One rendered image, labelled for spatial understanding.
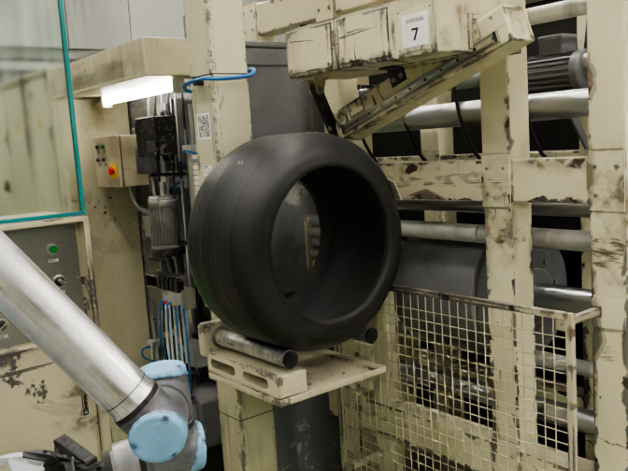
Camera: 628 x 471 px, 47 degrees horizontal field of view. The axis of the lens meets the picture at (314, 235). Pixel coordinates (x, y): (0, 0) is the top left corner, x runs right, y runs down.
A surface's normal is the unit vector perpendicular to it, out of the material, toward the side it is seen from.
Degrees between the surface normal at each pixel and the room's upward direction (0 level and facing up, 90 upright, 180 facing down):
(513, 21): 72
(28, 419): 90
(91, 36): 90
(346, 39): 90
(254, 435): 90
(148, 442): 98
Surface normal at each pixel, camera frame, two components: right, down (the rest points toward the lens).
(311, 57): -0.78, 0.13
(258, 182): -0.05, -0.36
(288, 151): 0.14, -0.59
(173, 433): 0.21, 0.25
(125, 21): 0.62, 0.06
